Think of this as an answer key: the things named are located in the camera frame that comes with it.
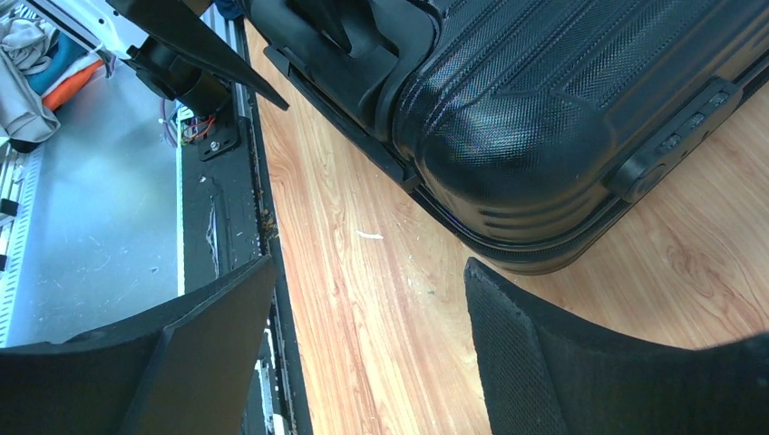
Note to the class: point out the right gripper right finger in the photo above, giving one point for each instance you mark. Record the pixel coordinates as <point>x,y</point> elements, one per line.
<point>545,370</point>

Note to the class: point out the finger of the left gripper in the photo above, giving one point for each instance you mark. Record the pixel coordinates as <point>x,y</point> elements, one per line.
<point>174,24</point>

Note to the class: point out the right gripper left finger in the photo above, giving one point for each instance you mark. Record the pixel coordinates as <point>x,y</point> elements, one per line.
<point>181,367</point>

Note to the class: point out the black ribbed hard-shell suitcase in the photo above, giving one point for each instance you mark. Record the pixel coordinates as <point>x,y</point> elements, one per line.
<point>526,128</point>

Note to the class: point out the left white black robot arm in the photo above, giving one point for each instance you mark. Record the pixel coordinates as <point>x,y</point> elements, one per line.
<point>117,26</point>

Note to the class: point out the pile of coloured clothes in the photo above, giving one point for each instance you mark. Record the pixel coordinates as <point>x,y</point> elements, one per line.
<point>41,69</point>

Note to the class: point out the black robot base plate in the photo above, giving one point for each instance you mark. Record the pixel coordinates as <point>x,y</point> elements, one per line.
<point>227,218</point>

